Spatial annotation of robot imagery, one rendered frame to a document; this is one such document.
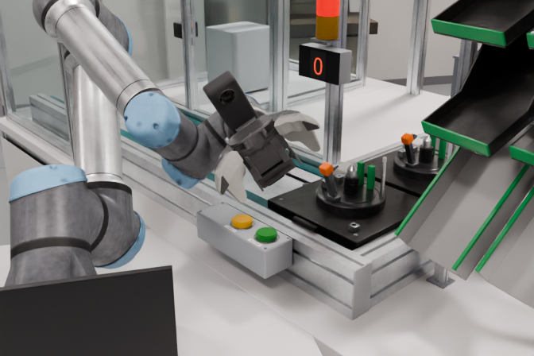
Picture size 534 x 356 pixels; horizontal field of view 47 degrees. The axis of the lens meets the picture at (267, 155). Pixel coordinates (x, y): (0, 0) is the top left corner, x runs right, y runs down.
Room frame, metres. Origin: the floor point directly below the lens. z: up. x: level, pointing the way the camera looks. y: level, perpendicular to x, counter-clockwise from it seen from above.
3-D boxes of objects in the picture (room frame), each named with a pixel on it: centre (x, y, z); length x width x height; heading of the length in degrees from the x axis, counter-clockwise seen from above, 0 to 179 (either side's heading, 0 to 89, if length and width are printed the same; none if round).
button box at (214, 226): (1.06, 0.05, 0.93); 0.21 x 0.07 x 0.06; 42
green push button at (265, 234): (1.00, 0.00, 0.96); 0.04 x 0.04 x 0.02
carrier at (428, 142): (1.31, -0.36, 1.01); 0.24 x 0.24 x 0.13; 42
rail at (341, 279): (1.24, 0.13, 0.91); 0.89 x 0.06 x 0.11; 42
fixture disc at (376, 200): (1.14, -0.17, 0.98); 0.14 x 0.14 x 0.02
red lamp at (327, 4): (1.36, -0.13, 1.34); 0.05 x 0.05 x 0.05
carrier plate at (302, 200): (1.14, -0.17, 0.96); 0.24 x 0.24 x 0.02; 42
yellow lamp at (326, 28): (1.36, -0.13, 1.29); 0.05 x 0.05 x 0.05
